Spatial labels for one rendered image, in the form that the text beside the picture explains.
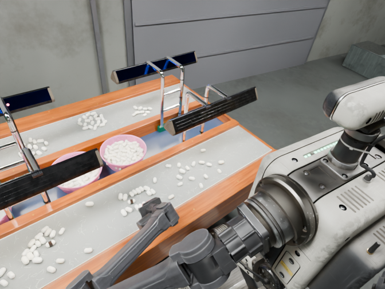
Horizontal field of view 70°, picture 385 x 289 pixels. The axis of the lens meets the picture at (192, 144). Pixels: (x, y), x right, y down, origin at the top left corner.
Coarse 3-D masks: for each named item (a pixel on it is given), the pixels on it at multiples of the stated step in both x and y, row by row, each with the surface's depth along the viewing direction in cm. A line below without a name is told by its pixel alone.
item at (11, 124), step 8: (0, 104) 125; (8, 112) 122; (8, 120) 121; (16, 128) 126; (16, 136) 127; (8, 144) 127; (16, 144) 130; (24, 160) 137; (0, 168) 132; (8, 168) 134
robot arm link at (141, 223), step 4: (160, 204) 104; (164, 204) 101; (156, 208) 103; (160, 208) 100; (144, 216) 105; (148, 216) 104; (140, 220) 103; (144, 220) 103; (136, 224) 105; (140, 224) 102; (144, 224) 100; (176, 224) 101; (140, 228) 103
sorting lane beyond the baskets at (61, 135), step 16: (144, 96) 210; (176, 96) 214; (96, 112) 189; (112, 112) 191; (128, 112) 193; (144, 112) 195; (48, 128) 173; (64, 128) 174; (80, 128) 175; (112, 128) 178; (0, 144) 158; (32, 144) 161; (48, 144) 162; (64, 144) 163; (0, 160) 150; (16, 160) 151
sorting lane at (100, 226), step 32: (192, 160) 163; (224, 160) 166; (128, 192) 142; (160, 192) 143; (192, 192) 145; (32, 224) 123; (64, 224) 125; (96, 224) 126; (128, 224) 128; (0, 256) 112; (64, 256) 114; (0, 288) 103; (32, 288) 104
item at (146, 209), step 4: (156, 200) 116; (160, 200) 117; (148, 204) 114; (152, 204) 112; (156, 204) 111; (140, 208) 112; (144, 208) 113; (148, 208) 112; (140, 212) 112; (144, 212) 113; (148, 212) 111
